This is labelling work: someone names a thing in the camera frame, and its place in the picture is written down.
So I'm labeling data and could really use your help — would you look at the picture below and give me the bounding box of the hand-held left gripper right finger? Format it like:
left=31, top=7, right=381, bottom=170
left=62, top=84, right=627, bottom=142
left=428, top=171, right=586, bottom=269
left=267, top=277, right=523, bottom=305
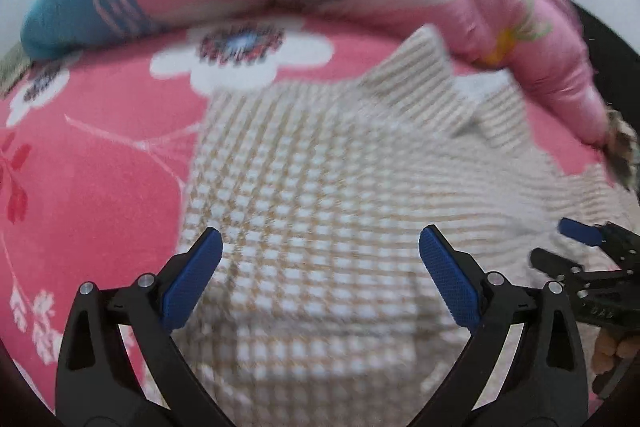
left=410, top=225, right=588, bottom=427

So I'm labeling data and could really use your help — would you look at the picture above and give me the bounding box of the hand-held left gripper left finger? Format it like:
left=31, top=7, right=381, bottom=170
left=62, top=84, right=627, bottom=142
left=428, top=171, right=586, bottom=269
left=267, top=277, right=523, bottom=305
left=54, top=227, right=236, bottom=427

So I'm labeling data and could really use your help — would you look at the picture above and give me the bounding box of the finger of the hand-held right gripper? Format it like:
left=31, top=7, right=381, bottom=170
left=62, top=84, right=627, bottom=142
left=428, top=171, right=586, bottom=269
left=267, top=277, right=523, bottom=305
left=558, top=217, right=640, bottom=260
left=530, top=247, right=586, bottom=282

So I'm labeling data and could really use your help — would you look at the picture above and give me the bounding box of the beige white checkered sweater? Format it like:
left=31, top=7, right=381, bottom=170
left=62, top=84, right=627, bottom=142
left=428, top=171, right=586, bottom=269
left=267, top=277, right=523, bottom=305
left=177, top=24, right=633, bottom=427

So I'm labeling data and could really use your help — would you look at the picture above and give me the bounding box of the person's right hand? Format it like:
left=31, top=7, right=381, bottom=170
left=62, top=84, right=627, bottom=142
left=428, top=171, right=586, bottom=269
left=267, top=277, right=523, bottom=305
left=592, top=327, right=638, bottom=375

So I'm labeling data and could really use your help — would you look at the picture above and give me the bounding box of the pink floral blanket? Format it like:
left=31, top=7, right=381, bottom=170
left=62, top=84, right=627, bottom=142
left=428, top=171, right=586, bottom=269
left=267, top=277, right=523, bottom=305
left=0, top=14, right=616, bottom=413

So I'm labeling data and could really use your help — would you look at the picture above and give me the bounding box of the grey green patterned cloth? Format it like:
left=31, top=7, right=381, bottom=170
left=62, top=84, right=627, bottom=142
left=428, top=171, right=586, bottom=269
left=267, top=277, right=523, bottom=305
left=0, top=47, right=32, bottom=96

